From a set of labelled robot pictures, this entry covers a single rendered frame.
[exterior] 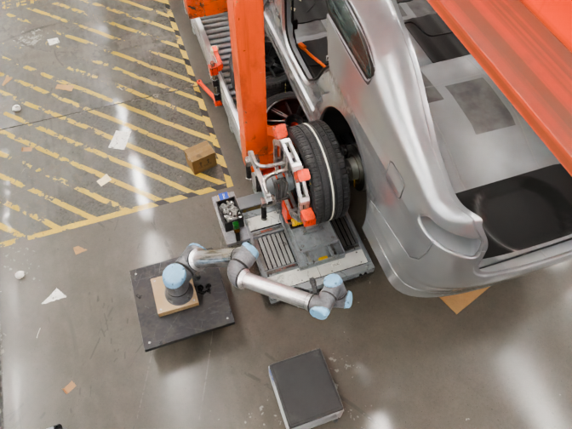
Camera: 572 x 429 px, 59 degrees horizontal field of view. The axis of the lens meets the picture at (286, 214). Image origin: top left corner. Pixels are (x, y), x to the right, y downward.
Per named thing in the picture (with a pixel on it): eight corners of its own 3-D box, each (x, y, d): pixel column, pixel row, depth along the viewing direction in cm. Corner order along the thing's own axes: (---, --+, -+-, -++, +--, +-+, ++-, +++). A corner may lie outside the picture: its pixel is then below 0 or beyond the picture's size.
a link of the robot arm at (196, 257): (170, 261, 330) (236, 258, 274) (186, 242, 339) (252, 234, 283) (185, 277, 337) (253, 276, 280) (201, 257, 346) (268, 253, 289)
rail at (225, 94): (265, 185, 409) (265, 168, 391) (254, 189, 408) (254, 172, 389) (196, 9, 537) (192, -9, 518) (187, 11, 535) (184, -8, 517)
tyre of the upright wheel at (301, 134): (339, 120, 294) (306, 117, 356) (300, 129, 289) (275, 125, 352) (358, 225, 311) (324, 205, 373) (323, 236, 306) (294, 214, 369)
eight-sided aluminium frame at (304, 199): (307, 232, 337) (311, 185, 292) (298, 236, 336) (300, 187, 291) (281, 172, 365) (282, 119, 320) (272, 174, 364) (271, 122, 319)
